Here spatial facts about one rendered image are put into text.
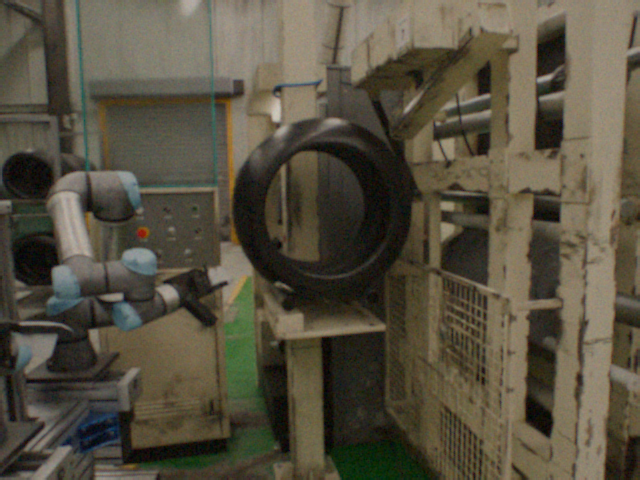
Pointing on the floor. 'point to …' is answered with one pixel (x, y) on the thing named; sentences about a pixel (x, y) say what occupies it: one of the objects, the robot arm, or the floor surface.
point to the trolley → (30, 191)
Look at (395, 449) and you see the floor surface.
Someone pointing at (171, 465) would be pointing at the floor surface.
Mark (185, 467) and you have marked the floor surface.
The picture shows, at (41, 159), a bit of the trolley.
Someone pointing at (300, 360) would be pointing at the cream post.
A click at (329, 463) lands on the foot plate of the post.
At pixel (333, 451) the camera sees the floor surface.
